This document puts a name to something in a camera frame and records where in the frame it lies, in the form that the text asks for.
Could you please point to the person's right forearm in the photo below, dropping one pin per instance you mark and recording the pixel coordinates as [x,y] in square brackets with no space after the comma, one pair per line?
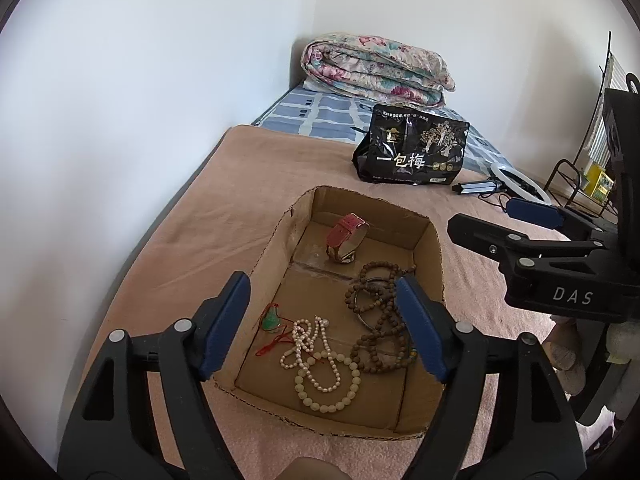
[622,345]

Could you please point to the brown cardboard box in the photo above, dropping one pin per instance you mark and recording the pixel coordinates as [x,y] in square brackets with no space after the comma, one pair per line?
[350,405]

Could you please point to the striped hanging towel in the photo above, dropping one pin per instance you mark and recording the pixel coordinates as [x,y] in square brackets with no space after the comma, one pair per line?
[600,135]

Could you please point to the black metal rack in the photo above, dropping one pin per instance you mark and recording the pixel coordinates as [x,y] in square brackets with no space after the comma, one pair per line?
[562,170]

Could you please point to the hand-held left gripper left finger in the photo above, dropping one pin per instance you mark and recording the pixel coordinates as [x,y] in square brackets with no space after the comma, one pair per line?
[225,325]

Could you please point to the dark metal bangle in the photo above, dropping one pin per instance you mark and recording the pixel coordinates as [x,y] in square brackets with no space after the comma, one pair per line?
[361,317]

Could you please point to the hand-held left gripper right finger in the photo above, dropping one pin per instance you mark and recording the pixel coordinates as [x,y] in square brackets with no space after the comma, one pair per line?
[422,330]

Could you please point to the person's right hand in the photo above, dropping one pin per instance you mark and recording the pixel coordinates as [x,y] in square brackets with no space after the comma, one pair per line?
[567,355]

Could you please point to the yellow box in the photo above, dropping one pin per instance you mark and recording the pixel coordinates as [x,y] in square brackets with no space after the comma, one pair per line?
[600,185]

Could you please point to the black printed snack bag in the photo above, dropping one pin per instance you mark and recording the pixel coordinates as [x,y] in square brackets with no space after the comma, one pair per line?
[400,160]

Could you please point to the blue checked bed sheet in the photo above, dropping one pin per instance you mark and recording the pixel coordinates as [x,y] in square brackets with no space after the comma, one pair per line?
[310,115]

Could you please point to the floral folded quilt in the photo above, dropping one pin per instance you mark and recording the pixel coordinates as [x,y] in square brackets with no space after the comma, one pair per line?
[370,70]

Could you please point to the pink fleece blanket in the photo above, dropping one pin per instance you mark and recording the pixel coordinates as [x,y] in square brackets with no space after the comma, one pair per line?
[200,220]

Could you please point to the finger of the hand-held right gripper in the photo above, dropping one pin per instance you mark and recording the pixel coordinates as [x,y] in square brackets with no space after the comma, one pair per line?
[535,211]
[480,237]

